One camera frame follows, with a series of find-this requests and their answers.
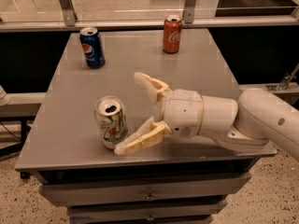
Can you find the blue Pepsi can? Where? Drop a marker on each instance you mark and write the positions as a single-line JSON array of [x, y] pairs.
[[92, 47]]

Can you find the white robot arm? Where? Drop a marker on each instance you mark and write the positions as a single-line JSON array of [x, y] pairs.
[[246, 124]]

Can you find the grey cabinet top drawer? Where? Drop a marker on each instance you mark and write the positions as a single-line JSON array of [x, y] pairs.
[[144, 189]]

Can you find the metal railing frame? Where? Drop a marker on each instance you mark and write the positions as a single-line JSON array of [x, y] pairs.
[[245, 21]]

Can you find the left metal bracket post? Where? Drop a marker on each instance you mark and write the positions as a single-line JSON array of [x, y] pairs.
[[69, 14]]

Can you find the right metal bracket post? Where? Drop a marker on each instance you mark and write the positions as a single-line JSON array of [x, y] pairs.
[[188, 11]]

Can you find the white green 7up can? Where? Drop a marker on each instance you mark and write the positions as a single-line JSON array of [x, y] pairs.
[[110, 116]]

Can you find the grey cabinet drawer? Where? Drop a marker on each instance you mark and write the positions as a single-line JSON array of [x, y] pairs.
[[144, 189], [164, 212]]

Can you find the metal bracket post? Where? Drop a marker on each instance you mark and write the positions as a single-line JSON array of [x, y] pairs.
[[69, 14], [188, 11]]

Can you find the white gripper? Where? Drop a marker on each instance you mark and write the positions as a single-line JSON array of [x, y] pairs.
[[183, 110]]

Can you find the red Coca-Cola can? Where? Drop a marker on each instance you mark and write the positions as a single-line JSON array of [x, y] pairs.
[[172, 33]]

